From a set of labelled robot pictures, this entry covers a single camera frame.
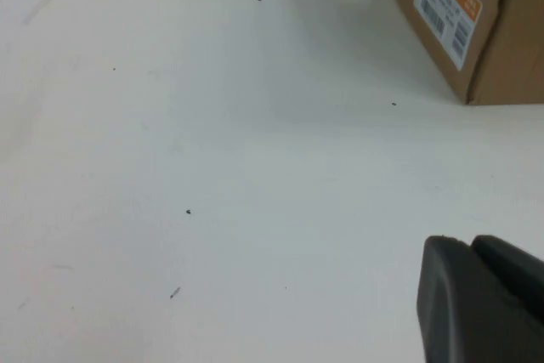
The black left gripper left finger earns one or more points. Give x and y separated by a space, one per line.
455 307

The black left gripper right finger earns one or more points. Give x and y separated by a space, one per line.
514 269

